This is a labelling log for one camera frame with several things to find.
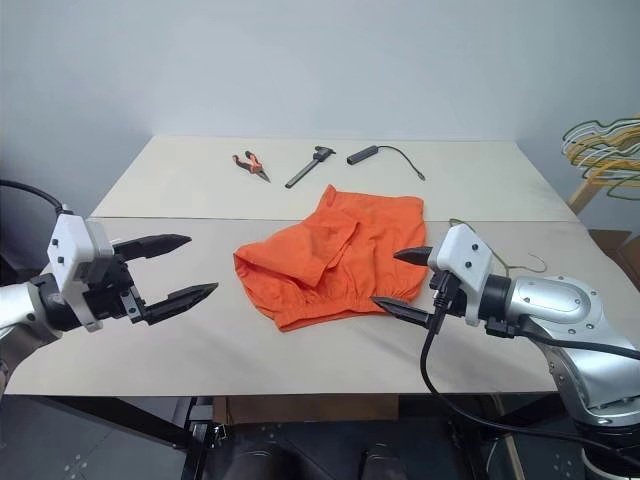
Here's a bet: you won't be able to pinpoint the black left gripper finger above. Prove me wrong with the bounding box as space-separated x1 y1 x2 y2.
112 232 193 262
143 281 221 327

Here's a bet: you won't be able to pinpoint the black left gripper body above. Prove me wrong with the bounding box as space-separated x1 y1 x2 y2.
81 242 151 326

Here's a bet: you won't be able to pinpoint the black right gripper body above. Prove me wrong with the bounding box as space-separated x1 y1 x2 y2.
427 268 470 322

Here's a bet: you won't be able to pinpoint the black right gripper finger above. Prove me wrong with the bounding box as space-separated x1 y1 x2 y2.
392 245 435 267
370 295 434 330

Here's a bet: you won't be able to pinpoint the olive wire clothes hanger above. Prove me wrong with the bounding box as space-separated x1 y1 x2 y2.
446 216 547 277

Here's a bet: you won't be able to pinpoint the orange shirt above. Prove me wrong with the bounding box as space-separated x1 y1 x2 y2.
232 183 429 332

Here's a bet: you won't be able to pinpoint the light wooden hanger rack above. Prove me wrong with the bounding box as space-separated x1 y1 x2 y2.
566 174 604 216

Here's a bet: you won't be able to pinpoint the black digital caliper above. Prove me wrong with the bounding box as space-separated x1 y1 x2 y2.
284 144 338 190

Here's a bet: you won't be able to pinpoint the dark rounded shape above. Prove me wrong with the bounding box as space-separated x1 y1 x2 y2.
358 441 412 480

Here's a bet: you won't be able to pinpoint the thin wooden stick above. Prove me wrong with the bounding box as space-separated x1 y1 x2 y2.
492 393 527 480

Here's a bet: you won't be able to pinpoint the brown cardboard box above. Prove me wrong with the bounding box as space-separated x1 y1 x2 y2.
586 228 640 279

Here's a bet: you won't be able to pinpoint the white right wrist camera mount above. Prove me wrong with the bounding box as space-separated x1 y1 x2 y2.
427 223 495 327

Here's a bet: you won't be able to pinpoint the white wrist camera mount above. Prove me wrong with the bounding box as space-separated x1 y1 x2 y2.
427 223 495 327
46 211 116 334

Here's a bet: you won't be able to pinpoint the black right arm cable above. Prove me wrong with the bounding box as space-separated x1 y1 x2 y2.
418 273 640 464

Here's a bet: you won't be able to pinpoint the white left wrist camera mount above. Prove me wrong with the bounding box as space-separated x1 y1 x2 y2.
46 211 116 334

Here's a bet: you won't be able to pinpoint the black USB hub with cable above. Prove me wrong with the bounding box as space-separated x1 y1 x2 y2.
346 144 428 182

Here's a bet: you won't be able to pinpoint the orange-handled needle-nose pliers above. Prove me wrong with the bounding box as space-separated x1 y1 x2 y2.
231 150 272 184

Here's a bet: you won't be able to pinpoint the black metal table frame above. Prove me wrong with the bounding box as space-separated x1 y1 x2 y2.
44 394 229 480

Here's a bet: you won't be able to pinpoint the green wire hanger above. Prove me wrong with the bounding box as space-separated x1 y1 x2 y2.
562 119 640 200

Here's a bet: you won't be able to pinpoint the bundle of wire hangers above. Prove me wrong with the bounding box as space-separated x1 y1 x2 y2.
567 127 640 184

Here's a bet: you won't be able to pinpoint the white wire hanger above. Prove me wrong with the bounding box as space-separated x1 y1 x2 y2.
560 115 640 166

